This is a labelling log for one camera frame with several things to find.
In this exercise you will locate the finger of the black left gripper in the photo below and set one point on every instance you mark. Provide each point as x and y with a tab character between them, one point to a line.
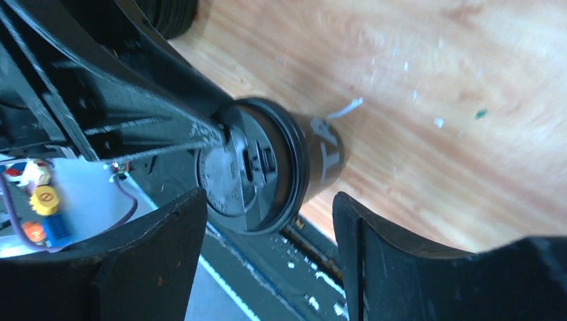
95	79

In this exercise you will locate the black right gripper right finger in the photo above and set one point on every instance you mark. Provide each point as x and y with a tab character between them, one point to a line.
391	273

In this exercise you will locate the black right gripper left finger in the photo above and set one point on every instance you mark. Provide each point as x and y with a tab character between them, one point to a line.
143	270

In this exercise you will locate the clear brown plastic cup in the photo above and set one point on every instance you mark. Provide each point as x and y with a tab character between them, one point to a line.
326	153

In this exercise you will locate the black cup lid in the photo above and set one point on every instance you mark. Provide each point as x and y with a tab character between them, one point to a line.
256	182

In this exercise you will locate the black lid stack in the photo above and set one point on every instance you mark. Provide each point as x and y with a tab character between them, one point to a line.
171	18

